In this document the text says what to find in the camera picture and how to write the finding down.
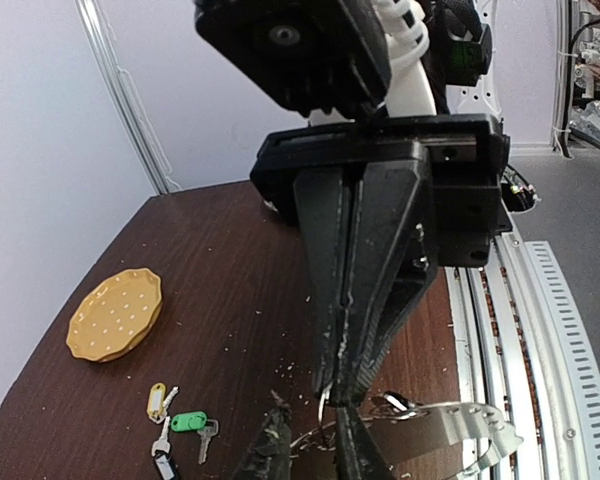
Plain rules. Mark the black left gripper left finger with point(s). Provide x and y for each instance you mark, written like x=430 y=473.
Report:
x=268 y=456

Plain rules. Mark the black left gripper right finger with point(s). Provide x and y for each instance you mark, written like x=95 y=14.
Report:
x=357 y=455

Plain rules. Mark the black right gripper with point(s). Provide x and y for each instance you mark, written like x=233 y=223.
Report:
x=389 y=258

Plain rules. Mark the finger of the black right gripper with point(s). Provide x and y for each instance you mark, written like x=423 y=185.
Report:
x=323 y=209

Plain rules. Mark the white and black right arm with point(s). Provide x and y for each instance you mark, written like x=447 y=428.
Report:
x=459 y=55

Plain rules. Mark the green tag key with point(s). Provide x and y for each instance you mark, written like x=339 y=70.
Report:
x=197 y=422

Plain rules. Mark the black tag key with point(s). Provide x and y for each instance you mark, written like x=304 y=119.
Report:
x=161 y=454

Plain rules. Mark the yellow tag key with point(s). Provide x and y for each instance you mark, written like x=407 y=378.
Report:
x=159 y=400

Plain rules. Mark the yellow polka dot plate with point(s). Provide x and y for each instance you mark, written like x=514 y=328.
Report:
x=116 y=316

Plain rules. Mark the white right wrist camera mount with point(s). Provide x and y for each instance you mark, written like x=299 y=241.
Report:
x=374 y=61

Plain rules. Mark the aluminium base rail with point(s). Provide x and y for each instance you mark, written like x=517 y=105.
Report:
x=521 y=346

